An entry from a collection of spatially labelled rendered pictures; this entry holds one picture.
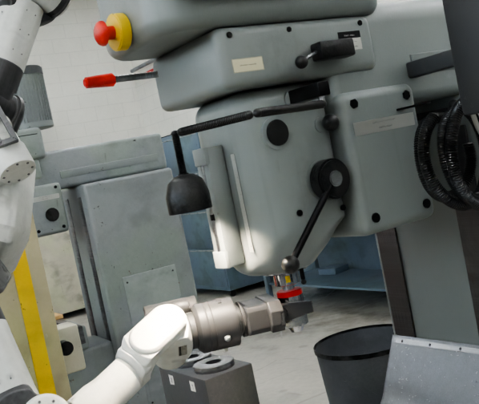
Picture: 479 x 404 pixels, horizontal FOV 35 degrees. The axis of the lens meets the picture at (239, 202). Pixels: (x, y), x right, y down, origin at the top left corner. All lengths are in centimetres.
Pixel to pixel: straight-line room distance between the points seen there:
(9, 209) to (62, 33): 975
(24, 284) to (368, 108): 187
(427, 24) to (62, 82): 961
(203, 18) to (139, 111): 1013
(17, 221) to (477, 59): 83
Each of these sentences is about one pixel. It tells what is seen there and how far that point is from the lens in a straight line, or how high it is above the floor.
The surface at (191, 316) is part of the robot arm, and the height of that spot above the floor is 127.
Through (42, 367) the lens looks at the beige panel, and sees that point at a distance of 300.
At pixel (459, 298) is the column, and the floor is 115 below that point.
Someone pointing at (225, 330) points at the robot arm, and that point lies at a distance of 132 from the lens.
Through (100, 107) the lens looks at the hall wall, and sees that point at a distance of 1108.
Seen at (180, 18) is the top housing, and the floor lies 175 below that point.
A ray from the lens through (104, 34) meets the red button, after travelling 124.
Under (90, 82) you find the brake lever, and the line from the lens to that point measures 133.
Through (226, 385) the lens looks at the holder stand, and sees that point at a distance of 162.
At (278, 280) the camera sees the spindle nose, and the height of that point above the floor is 129.
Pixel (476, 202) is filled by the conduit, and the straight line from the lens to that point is 132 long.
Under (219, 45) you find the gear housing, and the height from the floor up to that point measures 170.
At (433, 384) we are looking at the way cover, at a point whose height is 98.
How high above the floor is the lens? 151
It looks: 3 degrees down
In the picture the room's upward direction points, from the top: 11 degrees counter-clockwise
